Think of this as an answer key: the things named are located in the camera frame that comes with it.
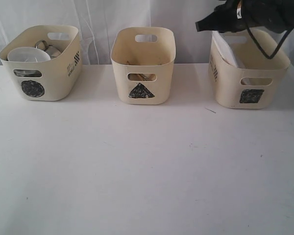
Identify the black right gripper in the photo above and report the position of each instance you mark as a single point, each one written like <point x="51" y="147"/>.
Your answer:
<point x="234" y="16"/>

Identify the white square plate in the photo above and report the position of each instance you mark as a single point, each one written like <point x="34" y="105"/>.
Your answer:
<point x="226" y="51"/>

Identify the wooden chopstick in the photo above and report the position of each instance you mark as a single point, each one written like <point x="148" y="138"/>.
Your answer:
<point x="141" y="77"/>

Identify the steel mug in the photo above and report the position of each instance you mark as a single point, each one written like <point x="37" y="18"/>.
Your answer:
<point x="52" y="51"/>

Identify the white ceramic bowl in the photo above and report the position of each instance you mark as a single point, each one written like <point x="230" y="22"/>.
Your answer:
<point x="28" y="55"/>

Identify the steel bowl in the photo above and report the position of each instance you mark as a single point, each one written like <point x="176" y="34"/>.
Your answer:
<point x="27" y="73"/>

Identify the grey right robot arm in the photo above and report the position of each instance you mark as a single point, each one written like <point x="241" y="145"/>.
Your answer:
<point x="279" y="15"/>

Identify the cream bin with square mark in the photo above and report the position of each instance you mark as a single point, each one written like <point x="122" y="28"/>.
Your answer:
<point x="268" y="74"/>

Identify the cream bin with triangle mark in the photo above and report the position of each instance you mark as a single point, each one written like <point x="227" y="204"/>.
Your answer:
<point x="143" y="61"/>

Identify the white backdrop curtain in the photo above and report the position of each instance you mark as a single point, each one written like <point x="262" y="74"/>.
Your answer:
<point x="99" y="21"/>

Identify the cream bin with circle mark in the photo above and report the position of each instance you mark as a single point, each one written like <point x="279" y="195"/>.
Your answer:
<point x="58" y="75"/>

